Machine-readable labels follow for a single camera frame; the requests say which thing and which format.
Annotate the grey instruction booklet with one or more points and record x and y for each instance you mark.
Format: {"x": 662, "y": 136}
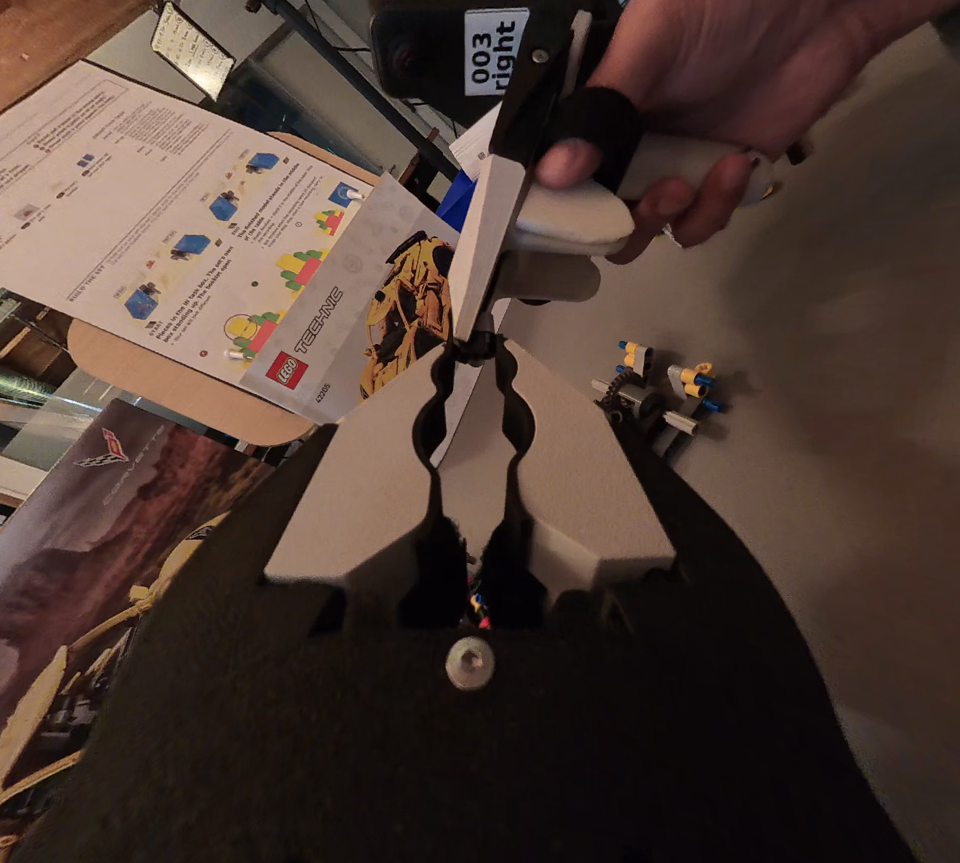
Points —
{"x": 330, "y": 323}

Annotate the grey desk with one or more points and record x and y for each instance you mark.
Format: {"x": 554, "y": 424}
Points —
{"x": 787, "y": 353}

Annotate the white paper card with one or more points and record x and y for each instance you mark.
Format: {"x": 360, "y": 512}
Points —
{"x": 469, "y": 154}

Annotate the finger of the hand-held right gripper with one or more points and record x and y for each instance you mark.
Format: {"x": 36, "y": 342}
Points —
{"x": 487, "y": 240}

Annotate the person's right hand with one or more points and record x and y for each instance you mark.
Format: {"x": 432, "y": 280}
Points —
{"x": 750, "y": 38}

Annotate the toy car chassis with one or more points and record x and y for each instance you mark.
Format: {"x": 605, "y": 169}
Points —
{"x": 637, "y": 413}

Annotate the white printed instruction sheet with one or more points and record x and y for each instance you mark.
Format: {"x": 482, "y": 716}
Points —
{"x": 150, "y": 203}

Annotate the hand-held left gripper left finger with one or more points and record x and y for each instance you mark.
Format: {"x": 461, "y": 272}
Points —
{"x": 352, "y": 503}

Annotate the small black toy connector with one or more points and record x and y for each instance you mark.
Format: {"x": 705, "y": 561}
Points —
{"x": 472, "y": 351}

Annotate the toy car box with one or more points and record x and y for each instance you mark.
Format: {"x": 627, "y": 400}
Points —
{"x": 112, "y": 503}

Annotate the small white notice board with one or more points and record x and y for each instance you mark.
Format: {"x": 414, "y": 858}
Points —
{"x": 191, "y": 49}

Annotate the blue storage bin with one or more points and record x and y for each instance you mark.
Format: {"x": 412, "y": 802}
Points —
{"x": 454, "y": 203}

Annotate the black metal bar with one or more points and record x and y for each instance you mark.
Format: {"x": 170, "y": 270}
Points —
{"x": 339, "y": 55}

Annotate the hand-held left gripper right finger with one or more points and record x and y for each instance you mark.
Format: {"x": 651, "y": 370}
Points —
{"x": 592, "y": 495}

